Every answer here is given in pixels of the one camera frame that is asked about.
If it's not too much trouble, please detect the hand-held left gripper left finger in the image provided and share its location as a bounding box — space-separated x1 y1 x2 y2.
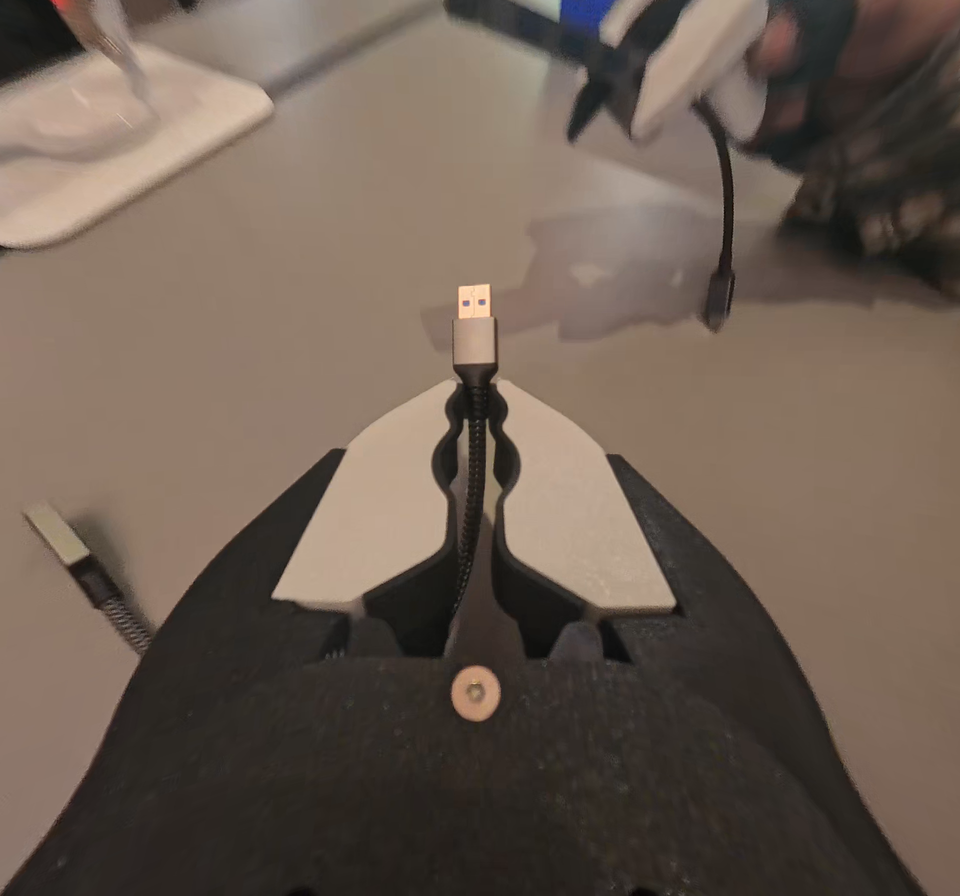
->
271 379 460 656

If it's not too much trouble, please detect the braided usb cable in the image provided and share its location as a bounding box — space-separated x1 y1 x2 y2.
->
22 283 500 657

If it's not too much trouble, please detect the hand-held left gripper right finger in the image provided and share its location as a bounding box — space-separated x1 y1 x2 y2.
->
489 379 678 656

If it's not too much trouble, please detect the person's right hand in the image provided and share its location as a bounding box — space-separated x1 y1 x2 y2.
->
847 0 960 83

